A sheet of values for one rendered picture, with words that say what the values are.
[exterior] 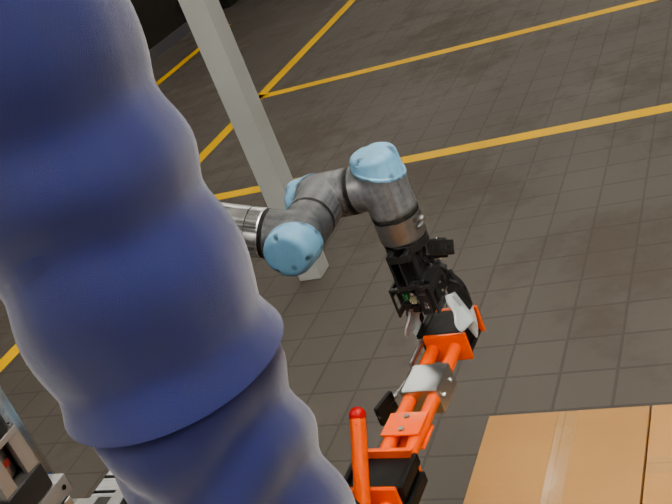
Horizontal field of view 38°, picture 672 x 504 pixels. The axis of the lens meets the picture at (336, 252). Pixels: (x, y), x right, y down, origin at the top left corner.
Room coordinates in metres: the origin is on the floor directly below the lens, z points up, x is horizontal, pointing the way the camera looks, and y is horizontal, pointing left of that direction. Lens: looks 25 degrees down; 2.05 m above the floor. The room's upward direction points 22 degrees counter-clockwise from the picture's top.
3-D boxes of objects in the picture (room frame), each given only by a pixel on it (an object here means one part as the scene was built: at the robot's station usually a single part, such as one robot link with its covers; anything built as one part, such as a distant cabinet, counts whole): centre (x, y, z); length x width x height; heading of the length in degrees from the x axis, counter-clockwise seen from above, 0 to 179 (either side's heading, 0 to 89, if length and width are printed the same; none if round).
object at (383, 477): (1.09, 0.06, 1.20); 0.10 x 0.08 x 0.06; 58
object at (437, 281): (1.36, -0.10, 1.34); 0.09 x 0.08 x 0.12; 148
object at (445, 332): (1.38, -0.13, 1.20); 0.08 x 0.07 x 0.05; 148
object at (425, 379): (1.27, -0.05, 1.19); 0.07 x 0.07 x 0.04; 58
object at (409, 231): (1.36, -0.11, 1.42); 0.08 x 0.08 x 0.05
